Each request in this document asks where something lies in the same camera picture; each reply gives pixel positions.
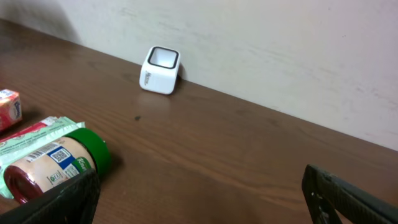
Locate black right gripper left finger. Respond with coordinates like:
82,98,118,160
1,169,100,224

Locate white toilet wipes pack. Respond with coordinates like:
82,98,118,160
1,116,86,199

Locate white barcode scanner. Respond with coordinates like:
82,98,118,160
139,46,180,95

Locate red snack packet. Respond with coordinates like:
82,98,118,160
1,116,58,142

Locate green lid seasoning jar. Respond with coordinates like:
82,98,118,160
4,128,111,204

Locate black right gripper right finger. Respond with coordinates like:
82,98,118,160
302,164,397,224

